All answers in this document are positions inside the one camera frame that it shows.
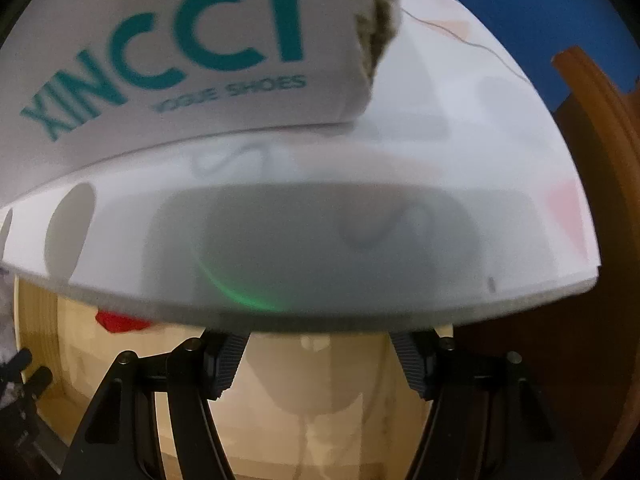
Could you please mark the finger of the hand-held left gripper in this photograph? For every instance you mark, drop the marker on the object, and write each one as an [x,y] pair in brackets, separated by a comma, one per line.
[40,380]
[17,362]

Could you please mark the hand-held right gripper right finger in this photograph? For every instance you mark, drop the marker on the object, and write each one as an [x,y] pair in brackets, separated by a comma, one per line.
[410,365]

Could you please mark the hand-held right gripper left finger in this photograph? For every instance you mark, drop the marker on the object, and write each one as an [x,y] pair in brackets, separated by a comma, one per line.
[227,365]

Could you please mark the wooden drawer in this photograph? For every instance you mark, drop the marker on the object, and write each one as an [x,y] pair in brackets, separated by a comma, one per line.
[320,375]

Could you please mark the red rolled cloth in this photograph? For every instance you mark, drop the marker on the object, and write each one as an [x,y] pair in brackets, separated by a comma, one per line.
[117,321]

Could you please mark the brown wooden furniture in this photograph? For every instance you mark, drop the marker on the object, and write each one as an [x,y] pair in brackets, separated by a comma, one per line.
[600,260]

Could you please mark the white shoe box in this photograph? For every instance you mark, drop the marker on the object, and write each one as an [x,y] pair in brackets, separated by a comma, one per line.
[175,35]

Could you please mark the tan fuzzy cloth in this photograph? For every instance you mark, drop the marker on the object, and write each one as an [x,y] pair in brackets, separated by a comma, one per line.
[380,25]

